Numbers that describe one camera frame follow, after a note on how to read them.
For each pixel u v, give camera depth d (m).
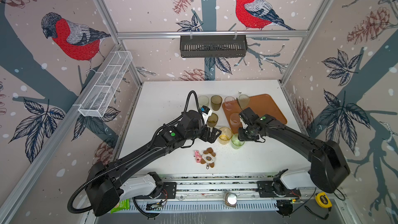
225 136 0.91
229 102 1.01
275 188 0.66
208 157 0.81
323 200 0.69
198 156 0.82
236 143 0.89
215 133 0.65
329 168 0.41
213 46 1.04
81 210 0.41
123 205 0.69
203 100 1.00
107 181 0.39
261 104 1.07
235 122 0.94
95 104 0.72
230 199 0.62
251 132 0.69
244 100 1.05
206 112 0.66
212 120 0.97
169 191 0.73
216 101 0.98
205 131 0.64
